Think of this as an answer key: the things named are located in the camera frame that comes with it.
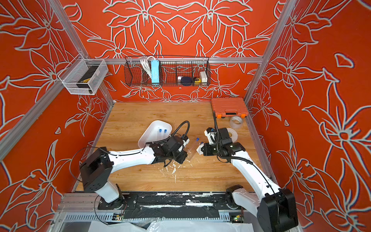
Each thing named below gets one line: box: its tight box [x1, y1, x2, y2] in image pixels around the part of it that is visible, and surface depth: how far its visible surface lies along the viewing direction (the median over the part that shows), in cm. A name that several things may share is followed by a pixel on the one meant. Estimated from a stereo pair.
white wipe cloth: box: [196, 142, 205, 156], surface depth 81 cm
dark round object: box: [180, 76, 193, 87], surface depth 97 cm
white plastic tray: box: [138, 119, 172, 149], surface depth 102 cm
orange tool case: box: [210, 97, 249, 119], surface depth 118 cm
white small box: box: [199, 71, 208, 86], surface depth 94 cm
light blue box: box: [151, 59, 160, 87], surface depth 92 cm
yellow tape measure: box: [194, 77, 202, 85], surface depth 97 cm
